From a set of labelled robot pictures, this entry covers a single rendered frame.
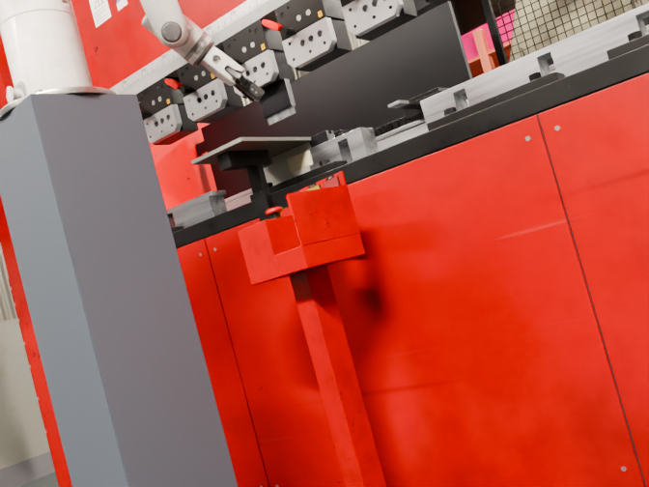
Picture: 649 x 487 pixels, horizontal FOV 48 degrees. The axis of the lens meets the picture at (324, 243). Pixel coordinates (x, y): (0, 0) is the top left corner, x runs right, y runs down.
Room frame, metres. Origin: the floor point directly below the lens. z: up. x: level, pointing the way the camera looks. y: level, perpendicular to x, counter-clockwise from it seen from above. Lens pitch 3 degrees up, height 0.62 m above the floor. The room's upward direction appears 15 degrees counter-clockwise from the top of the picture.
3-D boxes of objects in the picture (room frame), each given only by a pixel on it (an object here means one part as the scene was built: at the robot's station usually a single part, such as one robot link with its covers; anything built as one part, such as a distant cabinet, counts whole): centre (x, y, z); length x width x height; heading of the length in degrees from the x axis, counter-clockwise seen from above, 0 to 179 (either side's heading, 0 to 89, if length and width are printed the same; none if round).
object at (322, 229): (1.53, 0.05, 0.75); 0.20 x 0.16 x 0.18; 41
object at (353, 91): (2.49, -0.10, 1.12); 1.13 x 0.02 x 0.44; 52
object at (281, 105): (1.94, 0.02, 1.13); 0.10 x 0.02 x 0.10; 52
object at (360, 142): (1.91, -0.02, 0.92); 0.39 x 0.06 x 0.10; 52
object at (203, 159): (1.82, 0.11, 1.00); 0.26 x 0.18 x 0.01; 142
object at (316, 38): (1.83, -0.11, 1.26); 0.15 x 0.09 x 0.17; 52
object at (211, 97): (2.07, 0.20, 1.26); 0.15 x 0.09 x 0.17; 52
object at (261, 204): (1.79, 0.14, 0.88); 0.14 x 0.04 x 0.22; 142
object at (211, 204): (2.27, 0.46, 0.92); 0.50 x 0.06 x 0.10; 52
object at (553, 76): (1.52, -0.42, 0.89); 0.30 x 0.05 x 0.03; 52
